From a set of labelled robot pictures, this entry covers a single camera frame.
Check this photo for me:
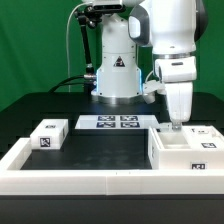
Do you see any black camera on mount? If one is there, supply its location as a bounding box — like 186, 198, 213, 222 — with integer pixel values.
87, 1, 126, 14

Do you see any white cabinet body box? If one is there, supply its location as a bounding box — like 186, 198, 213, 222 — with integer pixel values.
148, 128, 224, 170

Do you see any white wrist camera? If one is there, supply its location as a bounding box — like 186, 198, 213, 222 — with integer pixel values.
143, 80, 166, 104

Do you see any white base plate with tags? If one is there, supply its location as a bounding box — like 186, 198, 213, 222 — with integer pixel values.
75, 115, 159, 130

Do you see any white cabinet door panel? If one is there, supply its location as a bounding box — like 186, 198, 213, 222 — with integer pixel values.
159, 122, 172, 132
182, 126, 224, 150

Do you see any white cable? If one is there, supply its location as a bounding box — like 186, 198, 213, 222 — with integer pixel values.
65, 2, 88, 94

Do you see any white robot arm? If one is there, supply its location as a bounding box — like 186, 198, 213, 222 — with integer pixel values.
82, 0, 208, 130

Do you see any white U-shaped obstacle frame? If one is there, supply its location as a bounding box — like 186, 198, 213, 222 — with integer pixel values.
0, 138, 224, 195

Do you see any small white cabinet top block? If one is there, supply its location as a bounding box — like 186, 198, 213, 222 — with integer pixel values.
30, 119, 69, 150

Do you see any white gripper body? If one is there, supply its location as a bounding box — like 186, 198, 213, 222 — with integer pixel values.
154, 56, 197, 123

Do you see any black cable bundle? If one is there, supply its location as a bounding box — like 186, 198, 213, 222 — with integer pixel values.
48, 75, 98, 94

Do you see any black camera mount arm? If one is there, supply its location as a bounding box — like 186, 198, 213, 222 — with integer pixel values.
75, 10, 97, 77

